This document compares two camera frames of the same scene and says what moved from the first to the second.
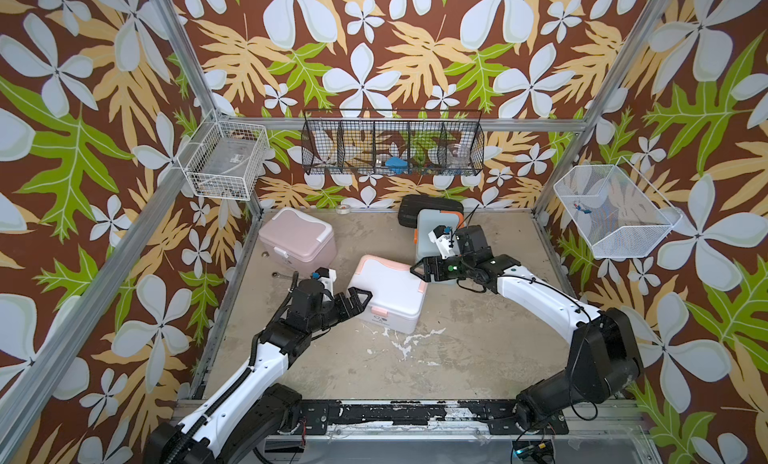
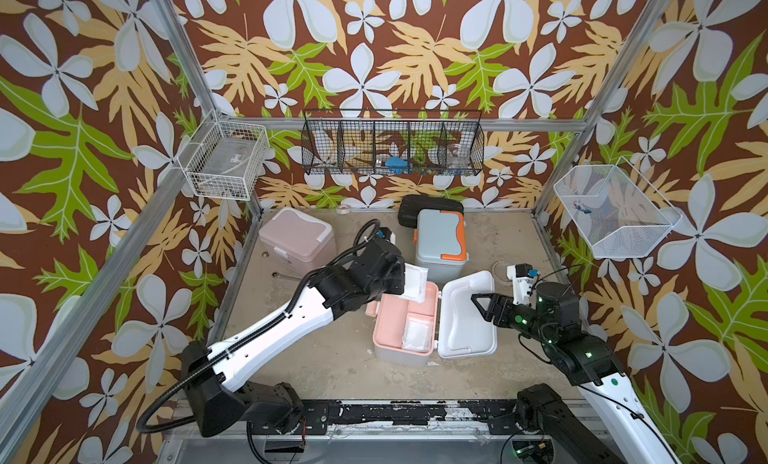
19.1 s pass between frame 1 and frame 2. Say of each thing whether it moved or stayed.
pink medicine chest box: stayed
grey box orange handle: stayed
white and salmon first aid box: moved
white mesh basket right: stayed
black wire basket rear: stayed
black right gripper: moved
